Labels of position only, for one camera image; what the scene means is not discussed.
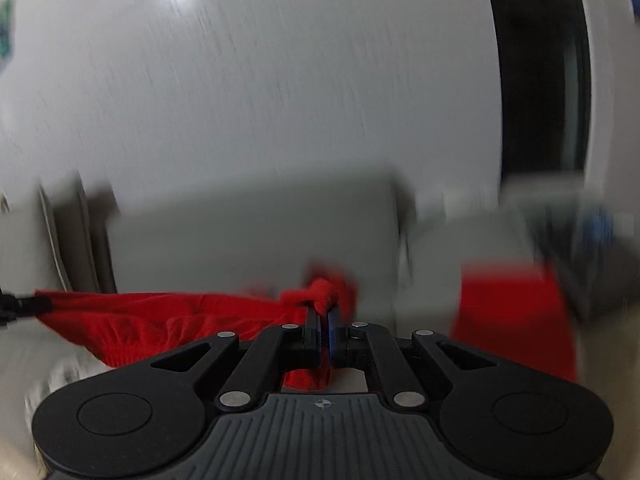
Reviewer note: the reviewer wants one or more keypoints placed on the white shirt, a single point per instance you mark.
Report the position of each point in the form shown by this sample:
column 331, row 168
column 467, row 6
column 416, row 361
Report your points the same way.
column 65, row 375

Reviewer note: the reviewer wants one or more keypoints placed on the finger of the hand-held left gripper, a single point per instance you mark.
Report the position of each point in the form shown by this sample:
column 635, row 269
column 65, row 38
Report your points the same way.
column 25, row 306

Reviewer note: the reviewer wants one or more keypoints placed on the red knit pants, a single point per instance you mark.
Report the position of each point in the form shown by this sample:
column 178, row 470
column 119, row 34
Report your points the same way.
column 150, row 320

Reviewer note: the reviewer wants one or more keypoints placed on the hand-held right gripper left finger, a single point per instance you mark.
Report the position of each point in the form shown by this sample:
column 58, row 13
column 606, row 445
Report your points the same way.
column 316, row 345

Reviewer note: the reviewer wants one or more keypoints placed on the red knit shirt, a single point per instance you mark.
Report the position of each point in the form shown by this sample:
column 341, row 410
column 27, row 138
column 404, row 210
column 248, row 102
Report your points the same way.
column 510, row 320

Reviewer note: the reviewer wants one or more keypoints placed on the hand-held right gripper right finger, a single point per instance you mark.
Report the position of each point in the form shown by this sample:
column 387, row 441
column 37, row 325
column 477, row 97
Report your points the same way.
column 336, row 341

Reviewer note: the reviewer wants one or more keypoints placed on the grey sofa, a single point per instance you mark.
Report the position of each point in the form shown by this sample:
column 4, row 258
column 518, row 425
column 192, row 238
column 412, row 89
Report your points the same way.
column 250, row 240

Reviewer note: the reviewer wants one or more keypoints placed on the beige piped cushion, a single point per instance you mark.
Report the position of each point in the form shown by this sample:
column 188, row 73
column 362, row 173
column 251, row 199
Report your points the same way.
column 70, row 240

